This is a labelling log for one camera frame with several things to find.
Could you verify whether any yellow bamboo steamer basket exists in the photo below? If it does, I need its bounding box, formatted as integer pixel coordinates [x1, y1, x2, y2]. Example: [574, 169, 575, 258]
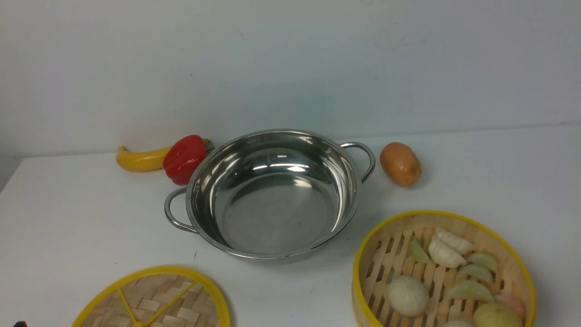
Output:
[351, 210, 536, 327]

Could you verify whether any yellow bamboo steamer lid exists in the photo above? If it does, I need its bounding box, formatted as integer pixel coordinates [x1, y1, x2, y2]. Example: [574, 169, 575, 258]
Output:
[73, 266, 234, 327]

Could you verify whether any stainless steel pot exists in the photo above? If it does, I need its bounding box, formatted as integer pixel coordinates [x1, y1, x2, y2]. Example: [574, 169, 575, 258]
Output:
[164, 129, 376, 262]

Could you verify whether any red bell pepper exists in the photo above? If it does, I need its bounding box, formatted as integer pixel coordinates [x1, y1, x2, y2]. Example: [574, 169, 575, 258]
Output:
[162, 134, 214, 186]

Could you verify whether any brown potato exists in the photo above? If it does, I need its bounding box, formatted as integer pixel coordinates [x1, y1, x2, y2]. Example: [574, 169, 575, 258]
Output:
[379, 142, 423, 188]

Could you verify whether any yellow banana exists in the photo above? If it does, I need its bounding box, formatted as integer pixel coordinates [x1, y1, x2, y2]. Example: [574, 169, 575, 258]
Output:
[116, 146, 171, 173]

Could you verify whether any green dumpling left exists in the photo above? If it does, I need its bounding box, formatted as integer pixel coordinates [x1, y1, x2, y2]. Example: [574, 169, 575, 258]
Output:
[409, 237, 432, 264]

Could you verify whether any green dumpling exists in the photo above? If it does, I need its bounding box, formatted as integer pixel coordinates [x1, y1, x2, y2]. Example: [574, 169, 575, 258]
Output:
[466, 251, 499, 273]
[457, 263, 494, 286]
[409, 237, 432, 264]
[445, 280, 495, 302]

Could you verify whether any white round bun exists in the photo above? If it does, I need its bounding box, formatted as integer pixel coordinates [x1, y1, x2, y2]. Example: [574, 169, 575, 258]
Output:
[386, 275, 429, 317]

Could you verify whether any white dumpling lower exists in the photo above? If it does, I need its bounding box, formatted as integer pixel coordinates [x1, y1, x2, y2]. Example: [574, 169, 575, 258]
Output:
[428, 238, 467, 268]

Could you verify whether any white dumpling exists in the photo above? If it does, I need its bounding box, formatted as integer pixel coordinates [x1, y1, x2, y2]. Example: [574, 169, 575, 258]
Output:
[428, 238, 467, 268]
[434, 227, 476, 255]

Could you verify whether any white dumpling upper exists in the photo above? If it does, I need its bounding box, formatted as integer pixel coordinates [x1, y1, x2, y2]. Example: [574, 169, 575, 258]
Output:
[434, 227, 476, 255]

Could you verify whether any green dumpling upper right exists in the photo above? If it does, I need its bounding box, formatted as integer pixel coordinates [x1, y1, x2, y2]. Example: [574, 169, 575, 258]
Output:
[466, 251, 499, 273]

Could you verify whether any green dumpling middle right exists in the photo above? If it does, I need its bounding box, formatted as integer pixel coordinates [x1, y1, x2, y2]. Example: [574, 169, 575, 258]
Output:
[457, 263, 494, 286]

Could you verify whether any green dumpling lower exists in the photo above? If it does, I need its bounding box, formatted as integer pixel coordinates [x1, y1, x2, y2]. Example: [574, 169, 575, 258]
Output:
[445, 280, 495, 302]

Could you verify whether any yellow-green round bun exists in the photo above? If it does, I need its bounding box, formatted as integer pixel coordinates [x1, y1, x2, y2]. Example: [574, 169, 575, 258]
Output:
[472, 302, 524, 327]

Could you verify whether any pink dumpling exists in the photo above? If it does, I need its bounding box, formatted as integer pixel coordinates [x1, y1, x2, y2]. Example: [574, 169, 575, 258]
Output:
[494, 293, 526, 320]

